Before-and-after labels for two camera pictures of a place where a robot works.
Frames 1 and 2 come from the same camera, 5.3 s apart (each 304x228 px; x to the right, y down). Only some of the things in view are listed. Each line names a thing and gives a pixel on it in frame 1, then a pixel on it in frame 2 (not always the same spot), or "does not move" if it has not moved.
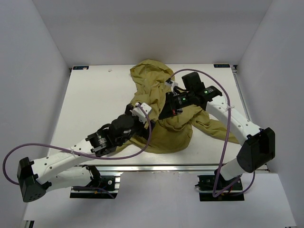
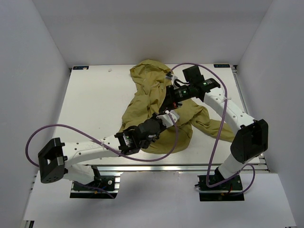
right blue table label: [222, 65] does not move
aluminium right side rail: [238, 82] does not move
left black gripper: [143, 132] to [163, 127]
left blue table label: [80, 67] does not move
